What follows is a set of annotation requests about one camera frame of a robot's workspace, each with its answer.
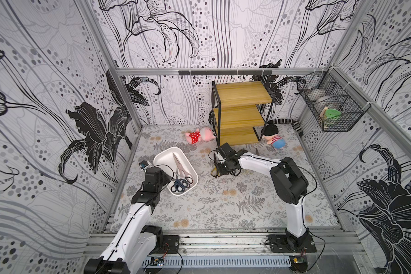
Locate yellow handled scissors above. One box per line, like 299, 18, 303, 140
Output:
210, 163, 218, 178

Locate black hook rail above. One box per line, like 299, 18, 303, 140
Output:
178, 69, 272, 76

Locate plush doll blue shorts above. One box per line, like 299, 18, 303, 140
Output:
262, 124, 286, 149

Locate white slotted cable duct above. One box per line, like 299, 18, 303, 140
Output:
142, 255, 291, 268

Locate black wire basket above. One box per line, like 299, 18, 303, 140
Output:
298, 71, 370, 132

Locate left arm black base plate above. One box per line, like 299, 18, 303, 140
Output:
150, 235, 180, 254

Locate wooden shelf black frame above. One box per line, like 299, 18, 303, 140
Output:
211, 81, 273, 146

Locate striped black white plush tail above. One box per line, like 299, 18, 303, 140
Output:
267, 119, 304, 137

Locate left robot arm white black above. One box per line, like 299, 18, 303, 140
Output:
83, 161, 175, 274

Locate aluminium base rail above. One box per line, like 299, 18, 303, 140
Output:
88, 230, 367, 257

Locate green lid in basket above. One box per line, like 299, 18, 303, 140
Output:
324, 108, 342, 125

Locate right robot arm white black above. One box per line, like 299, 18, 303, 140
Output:
212, 143, 309, 239

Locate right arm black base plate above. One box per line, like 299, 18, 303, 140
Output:
266, 234, 317, 254

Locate white plastic storage box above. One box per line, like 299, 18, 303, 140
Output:
153, 147, 199, 196

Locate small blue handled scissors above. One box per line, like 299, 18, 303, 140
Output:
170, 179, 191, 194

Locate pink plush doll red dress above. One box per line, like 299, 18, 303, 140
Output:
185, 127, 216, 145

